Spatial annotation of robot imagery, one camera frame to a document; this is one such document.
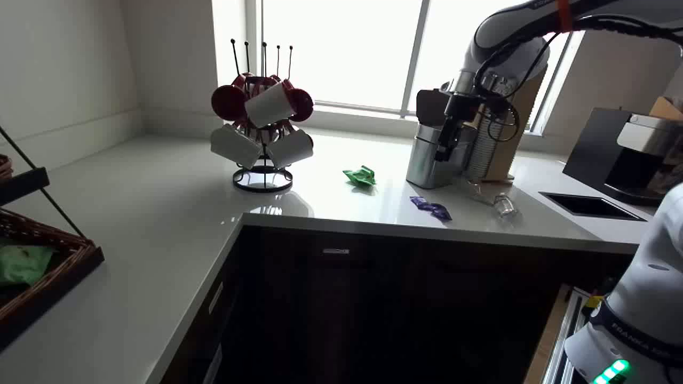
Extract white mug lower right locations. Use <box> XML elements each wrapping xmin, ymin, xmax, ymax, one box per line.
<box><xmin>268</xmin><ymin>130</ymin><xmax>314</xmax><ymax>167</ymax></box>

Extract red mug left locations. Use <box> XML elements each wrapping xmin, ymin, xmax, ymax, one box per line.
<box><xmin>212</xmin><ymin>86</ymin><xmax>246</xmax><ymax>119</ymax></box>

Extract wooden cup dispenser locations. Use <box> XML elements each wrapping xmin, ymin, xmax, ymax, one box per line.
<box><xmin>465</xmin><ymin>71</ymin><xmax>544</xmax><ymax>185</ymax></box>

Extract red mug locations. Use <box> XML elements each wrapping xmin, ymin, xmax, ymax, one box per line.
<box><xmin>212</xmin><ymin>86</ymin><xmax>246</xmax><ymax>119</ymax></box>
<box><xmin>283</xmin><ymin>80</ymin><xmax>314</xmax><ymax>122</ymax></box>

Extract black metal shelf frame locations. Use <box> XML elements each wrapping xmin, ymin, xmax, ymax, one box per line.
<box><xmin>0</xmin><ymin>129</ymin><xmax>84</xmax><ymax>236</ymax></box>

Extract wicker basket tray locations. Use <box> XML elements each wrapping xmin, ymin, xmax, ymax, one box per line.
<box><xmin>0</xmin><ymin>210</ymin><xmax>105</xmax><ymax>352</ymax></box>

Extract purple wrapper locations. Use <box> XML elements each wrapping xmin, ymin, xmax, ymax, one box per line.
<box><xmin>410</xmin><ymin>197</ymin><xmax>454</xmax><ymax>223</ymax></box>

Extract green packet in basket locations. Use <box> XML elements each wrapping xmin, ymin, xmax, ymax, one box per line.
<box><xmin>0</xmin><ymin>243</ymin><xmax>53</xmax><ymax>286</ymax></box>

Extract window frame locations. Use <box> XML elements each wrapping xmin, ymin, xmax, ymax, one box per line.
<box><xmin>209</xmin><ymin>0</ymin><xmax>586</xmax><ymax>141</ymax></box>

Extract white mug upper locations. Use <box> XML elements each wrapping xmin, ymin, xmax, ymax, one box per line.
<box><xmin>246</xmin><ymin>84</ymin><xmax>294</xmax><ymax>129</ymax></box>

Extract black wire mug rack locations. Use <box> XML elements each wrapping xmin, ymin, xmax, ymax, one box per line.
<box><xmin>229</xmin><ymin>37</ymin><xmax>298</xmax><ymax>194</ymax></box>

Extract red mug right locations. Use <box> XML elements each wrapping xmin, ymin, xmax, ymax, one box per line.
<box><xmin>283</xmin><ymin>80</ymin><xmax>314</xmax><ymax>122</ymax></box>

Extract black coffee machine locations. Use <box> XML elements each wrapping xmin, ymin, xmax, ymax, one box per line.
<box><xmin>563</xmin><ymin>109</ymin><xmax>683</xmax><ymax>207</ymax></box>

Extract green crumpled wrapper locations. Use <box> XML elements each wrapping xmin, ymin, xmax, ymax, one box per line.
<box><xmin>346</xmin><ymin>167</ymin><xmax>377</xmax><ymax>189</ymax></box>

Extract silver metal canister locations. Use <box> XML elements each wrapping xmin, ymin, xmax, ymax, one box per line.
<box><xmin>407</xmin><ymin>126</ymin><xmax>470</xmax><ymax>191</ymax></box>

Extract dark wood cabinet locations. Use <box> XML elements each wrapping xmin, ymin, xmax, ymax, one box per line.
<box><xmin>163</xmin><ymin>226</ymin><xmax>633</xmax><ymax>384</ymax></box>

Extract white mug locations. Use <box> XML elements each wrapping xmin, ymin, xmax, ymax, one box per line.
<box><xmin>268</xmin><ymin>130</ymin><xmax>314</xmax><ymax>167</ymax></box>
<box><xmin>246</xmin><ymin>84</ymin><xmax>294</xmax><ymax>129</ymax></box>
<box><xmin>209</xmin><ymin>126</ymin><xmax>260</xmax><ymax>167</ymax></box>

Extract clear plastic bottle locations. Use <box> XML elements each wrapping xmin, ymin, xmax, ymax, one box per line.
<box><xmin>478</xmin><ymin>185</ymin><xmax>516</xmax><ymax>217</ymax></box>

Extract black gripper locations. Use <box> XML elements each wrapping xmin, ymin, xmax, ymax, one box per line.
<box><xmin>436</xmin><ymin>95</ymin><xmax>478</xmax><ymax>162</ymax></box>

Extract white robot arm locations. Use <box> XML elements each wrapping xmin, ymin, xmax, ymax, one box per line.
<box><xmin>439</xmin><ymin>0</ymin><xmax>683</xmax><ymax>384</ymax></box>

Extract white mug lower left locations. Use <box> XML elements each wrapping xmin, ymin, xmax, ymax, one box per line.
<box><xmin>209</xmin><ymin>126</ymin><xmax>260</xmax><ymax>167</ymax></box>

